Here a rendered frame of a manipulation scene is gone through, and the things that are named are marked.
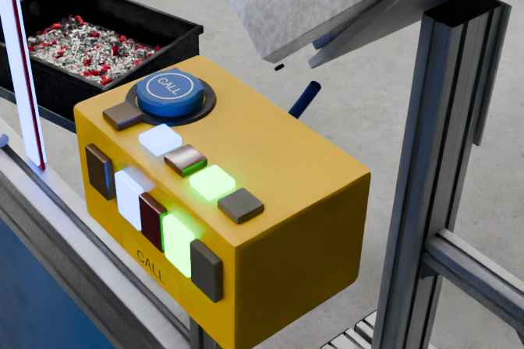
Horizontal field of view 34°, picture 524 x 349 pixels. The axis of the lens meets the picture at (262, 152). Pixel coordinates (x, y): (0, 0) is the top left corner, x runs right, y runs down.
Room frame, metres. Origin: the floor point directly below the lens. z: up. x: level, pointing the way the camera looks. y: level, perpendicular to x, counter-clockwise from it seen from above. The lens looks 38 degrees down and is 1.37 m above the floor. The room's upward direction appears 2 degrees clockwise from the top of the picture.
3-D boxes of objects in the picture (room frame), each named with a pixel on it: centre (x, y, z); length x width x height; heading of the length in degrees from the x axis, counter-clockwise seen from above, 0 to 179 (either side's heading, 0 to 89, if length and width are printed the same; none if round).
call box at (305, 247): (0.40, 0.03, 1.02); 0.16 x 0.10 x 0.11; 41
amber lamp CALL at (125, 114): (0.41, 0.08, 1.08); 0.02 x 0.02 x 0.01; 41
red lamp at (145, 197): (0.35, 0.06, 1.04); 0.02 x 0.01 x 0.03; 41
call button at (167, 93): (0.43, 0.06, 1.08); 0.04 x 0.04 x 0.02
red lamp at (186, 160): (0.37, 0.04, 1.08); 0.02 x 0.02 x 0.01; 41
